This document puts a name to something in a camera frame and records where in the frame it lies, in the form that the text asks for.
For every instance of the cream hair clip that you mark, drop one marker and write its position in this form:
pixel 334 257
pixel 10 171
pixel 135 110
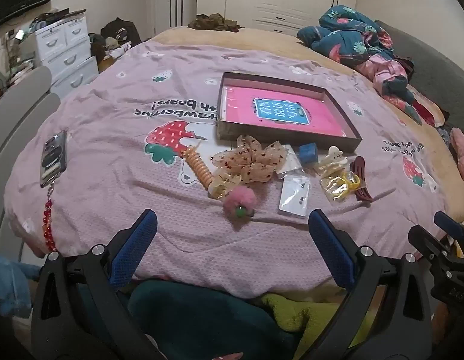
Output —
pixel 329 165

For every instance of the dark camouflage clothes pile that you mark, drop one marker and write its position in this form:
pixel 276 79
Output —
pixel 213 22

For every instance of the white wardrobe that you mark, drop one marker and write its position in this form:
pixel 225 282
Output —
pixel 292 0

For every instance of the dark teal cloth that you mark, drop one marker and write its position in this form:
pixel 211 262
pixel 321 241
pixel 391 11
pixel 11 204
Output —
pixel 202 322

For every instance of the white plastic drawer unit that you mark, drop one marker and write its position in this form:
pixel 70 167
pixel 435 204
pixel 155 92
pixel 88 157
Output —
pixel 63 52

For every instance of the mixed clothes pile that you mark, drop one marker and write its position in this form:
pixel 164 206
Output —
pixel 108 47

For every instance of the beige hair claw clip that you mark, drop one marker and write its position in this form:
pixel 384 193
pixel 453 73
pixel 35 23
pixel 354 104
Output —
pixel 221 186

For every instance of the pink strawberry print blanket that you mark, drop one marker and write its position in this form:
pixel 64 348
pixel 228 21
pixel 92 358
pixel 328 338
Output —
pixel 123 202

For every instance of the tan bed sheet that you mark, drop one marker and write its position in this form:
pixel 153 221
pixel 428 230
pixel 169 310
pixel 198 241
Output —
pixel 254 41

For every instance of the light blue cloth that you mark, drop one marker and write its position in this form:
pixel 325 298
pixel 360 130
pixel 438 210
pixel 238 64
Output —
pixel 10 285

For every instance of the large clear earring packet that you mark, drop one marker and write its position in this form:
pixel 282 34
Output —
pixel 292 198

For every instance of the shallow brown cardboard box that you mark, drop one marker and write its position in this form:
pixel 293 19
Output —
pixel 292 138

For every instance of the clear bag of yellow rings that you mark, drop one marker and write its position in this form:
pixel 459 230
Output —
pixel 337 188

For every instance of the pink plush toy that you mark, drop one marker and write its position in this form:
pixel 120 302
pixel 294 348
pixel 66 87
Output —
pixel 463 157

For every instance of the red patterned cloth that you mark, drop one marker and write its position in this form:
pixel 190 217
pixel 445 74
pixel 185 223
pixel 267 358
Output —
pixel 426 110

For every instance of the teal floral quilt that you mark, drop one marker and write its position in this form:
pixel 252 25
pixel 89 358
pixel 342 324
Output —
pixel 340 41

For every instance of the grey chair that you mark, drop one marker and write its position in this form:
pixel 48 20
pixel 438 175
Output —
pixel 25 86

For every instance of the smartphone with patterned case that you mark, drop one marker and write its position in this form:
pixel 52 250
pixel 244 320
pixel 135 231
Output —
pixel 52 157

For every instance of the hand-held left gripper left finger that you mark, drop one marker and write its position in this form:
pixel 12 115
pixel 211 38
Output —
pixel 134 247

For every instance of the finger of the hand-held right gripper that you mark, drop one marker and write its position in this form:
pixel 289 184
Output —
pixel 426 242
pixel 451 227

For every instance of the dark red hair clip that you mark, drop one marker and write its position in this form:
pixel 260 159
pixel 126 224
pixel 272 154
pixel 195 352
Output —
pixel 358 167

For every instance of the grey padded headboard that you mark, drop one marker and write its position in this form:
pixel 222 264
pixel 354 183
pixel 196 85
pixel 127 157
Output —
pixel 434 67

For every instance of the yellow-green cloth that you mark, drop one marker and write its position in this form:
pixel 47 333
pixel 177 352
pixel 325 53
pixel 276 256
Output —
pixel 292 315

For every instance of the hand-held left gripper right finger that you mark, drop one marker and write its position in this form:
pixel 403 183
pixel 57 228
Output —
pixel 331 247

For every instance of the black bag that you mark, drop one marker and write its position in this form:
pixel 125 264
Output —
pixel 121 30

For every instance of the small blue box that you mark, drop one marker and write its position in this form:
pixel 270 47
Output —
pixel 308 153

